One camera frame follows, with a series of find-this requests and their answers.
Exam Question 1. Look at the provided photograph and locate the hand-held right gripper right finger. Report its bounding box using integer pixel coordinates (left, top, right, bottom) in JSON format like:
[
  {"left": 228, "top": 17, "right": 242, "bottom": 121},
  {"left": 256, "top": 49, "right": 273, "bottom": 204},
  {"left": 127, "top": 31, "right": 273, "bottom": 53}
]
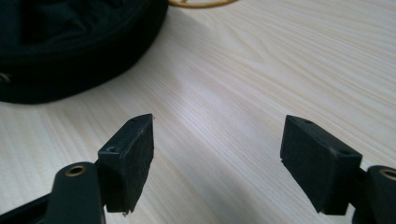
[{"left": 279, "top": 114, "right": 363, "bottom": 217}]

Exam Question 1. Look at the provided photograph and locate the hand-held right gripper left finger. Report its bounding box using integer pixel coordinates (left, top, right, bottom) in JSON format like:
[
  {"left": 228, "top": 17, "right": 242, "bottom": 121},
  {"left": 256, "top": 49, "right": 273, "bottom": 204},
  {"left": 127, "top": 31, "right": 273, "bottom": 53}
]
[{"left": 96, "top": 113, "right": 155, "bottom": 216}]

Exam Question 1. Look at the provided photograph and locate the black fabric bag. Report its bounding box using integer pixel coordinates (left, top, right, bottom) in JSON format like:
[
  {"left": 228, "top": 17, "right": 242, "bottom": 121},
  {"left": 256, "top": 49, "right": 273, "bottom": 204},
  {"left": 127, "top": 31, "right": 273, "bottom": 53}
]
[{"left": 0, "top": 0, "right": 170, "bottom": 105}]

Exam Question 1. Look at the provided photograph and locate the yellow ring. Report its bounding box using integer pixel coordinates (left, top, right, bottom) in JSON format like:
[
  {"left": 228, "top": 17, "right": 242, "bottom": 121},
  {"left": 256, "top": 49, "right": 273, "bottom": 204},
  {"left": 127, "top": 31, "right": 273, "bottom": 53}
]
[{"left": 167, "top": 0, "right": 239, "bottom": 9}]

